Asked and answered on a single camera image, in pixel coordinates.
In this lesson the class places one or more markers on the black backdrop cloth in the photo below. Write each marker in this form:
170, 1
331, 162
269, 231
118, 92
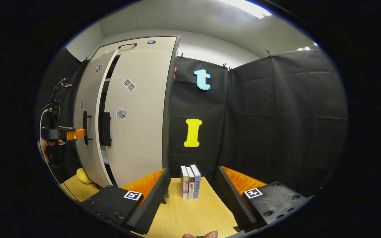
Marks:
276, 115

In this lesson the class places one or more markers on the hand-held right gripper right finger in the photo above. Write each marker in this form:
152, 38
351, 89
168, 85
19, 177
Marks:
235, 201

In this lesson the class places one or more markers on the blue spine book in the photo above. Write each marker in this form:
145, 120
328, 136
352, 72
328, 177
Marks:
196, 181

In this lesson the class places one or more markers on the yellow rounded object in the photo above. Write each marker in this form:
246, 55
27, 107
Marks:
84, 177

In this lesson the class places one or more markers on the pale cabinet door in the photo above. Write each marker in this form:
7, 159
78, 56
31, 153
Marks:
144, 132
91, 92

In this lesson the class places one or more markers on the white spine book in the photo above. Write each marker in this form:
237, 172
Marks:
184, 183

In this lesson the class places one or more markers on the pale and grey cabinet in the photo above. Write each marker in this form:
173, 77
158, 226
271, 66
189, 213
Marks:
170, 99

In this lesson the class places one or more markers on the grey spine book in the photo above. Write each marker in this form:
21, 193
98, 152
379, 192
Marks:
190, 186

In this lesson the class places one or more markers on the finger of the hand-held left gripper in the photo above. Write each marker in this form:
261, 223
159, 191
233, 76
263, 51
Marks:
76, 134

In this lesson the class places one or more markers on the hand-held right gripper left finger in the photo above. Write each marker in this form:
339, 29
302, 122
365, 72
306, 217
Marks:
149, 205

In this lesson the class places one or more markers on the ceiling light panel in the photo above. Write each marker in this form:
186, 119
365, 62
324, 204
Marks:
304, 48
246, 7

